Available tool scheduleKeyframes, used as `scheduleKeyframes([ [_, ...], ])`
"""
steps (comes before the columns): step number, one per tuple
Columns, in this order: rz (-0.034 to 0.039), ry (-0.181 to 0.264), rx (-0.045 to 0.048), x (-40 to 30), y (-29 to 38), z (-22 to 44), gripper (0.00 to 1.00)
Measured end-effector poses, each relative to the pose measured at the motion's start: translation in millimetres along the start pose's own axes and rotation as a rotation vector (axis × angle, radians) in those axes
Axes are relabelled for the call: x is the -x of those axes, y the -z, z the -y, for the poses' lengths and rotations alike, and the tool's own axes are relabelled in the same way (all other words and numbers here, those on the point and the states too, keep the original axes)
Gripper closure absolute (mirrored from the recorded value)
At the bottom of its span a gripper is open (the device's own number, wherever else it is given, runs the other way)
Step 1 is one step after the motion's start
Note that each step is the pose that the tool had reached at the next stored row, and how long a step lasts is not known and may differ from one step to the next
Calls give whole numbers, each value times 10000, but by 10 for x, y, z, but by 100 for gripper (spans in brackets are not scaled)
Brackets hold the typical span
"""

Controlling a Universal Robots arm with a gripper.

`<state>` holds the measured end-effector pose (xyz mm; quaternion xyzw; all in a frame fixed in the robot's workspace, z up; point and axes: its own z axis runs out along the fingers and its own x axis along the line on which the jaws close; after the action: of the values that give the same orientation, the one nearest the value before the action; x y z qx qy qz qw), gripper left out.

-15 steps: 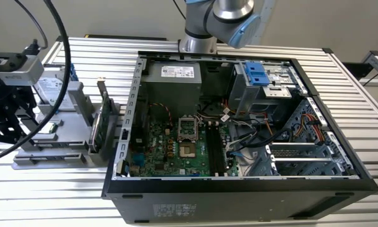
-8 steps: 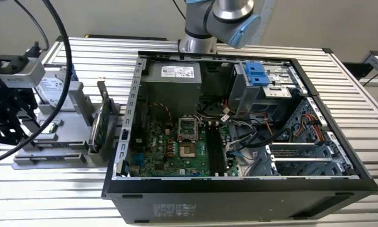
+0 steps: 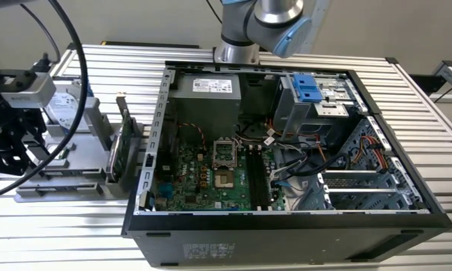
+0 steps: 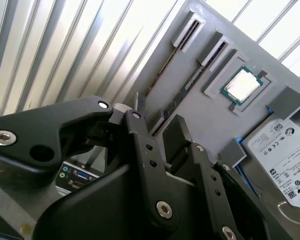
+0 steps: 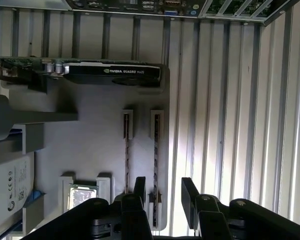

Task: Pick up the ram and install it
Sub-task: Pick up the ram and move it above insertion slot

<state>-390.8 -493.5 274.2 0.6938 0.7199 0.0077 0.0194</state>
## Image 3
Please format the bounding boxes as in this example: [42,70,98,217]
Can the silver disk bay cage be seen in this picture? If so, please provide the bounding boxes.
[273,72,364,142]

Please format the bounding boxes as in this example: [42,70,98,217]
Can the thick black cable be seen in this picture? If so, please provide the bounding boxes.
[0,0,89,200]

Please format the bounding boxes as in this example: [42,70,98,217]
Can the silver expansion slot cover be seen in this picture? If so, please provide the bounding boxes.
[322,187,402,210]
[317,170,392,189]

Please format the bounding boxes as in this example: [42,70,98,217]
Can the blue disk bay latch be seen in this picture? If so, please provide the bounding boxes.
[292,73,321,103]

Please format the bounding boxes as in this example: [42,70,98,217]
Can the grey parts rack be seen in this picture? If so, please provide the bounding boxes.
[13,97,143,203]

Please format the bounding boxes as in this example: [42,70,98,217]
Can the black PC case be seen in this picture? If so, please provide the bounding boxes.
[119,60,452,268]

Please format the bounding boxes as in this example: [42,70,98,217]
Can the red black twisted wire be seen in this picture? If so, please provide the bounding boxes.
[177,122,207,150]

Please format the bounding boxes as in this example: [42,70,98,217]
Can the black cable bundle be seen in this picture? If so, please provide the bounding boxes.
[270,152,349,183]

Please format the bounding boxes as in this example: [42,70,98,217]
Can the thin black cable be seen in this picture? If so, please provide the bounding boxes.
[18,3,61,64]

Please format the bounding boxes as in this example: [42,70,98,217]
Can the metal socket cover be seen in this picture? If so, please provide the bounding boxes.
[211,137,237,169]

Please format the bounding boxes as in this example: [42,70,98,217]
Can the silver CPU chip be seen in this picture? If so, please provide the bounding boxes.
[46,145,69,161]

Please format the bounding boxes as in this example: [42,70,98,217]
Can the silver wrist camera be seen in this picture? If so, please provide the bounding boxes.
[0,72,57,108]

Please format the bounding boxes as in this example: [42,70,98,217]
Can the orange red power wires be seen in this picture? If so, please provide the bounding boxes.
[352,135,392,173]

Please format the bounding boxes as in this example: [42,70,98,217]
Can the green graphics card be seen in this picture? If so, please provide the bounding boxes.
[105,90,135,183]

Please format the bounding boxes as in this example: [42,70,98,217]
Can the green motherboard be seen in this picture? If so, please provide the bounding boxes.
[153,135,286,211]

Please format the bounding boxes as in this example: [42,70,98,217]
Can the hard disk blue carrier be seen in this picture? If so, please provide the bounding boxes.
[46,78,94,132]

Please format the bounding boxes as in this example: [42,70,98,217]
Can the multicolour power wire bundle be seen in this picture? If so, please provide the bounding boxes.
[234,121,286,149]

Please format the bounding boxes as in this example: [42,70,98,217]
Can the CPU socket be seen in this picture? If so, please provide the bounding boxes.
[213,169,237,190]

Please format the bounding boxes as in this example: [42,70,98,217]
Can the grey power supply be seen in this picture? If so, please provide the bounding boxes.
[167,72,242,142]

